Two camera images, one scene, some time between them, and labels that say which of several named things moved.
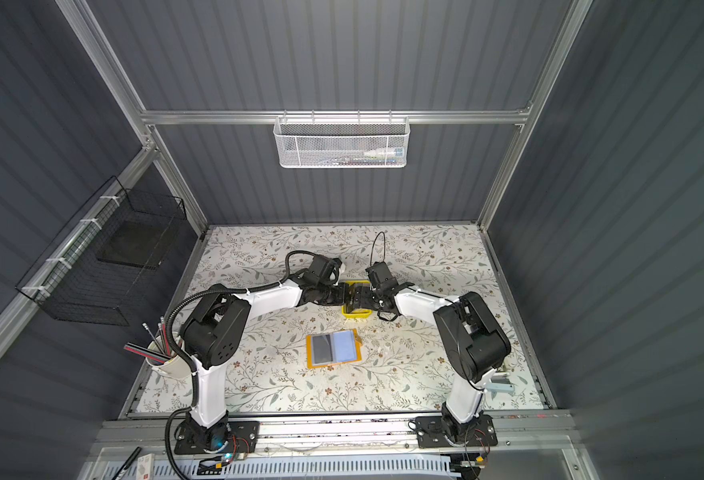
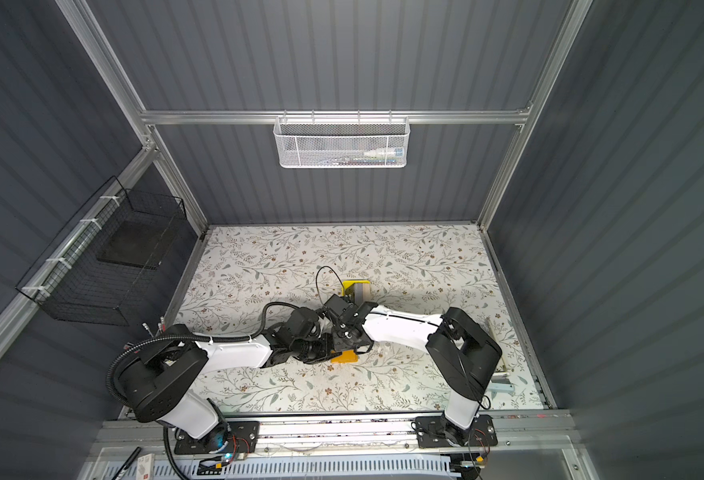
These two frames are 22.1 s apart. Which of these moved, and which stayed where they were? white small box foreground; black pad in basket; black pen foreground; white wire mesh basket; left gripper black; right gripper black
Moved: right gripper black; left gripper black
Stayed: black pad in basket; white small box foreground; black pen foreground; white wire mesh basket
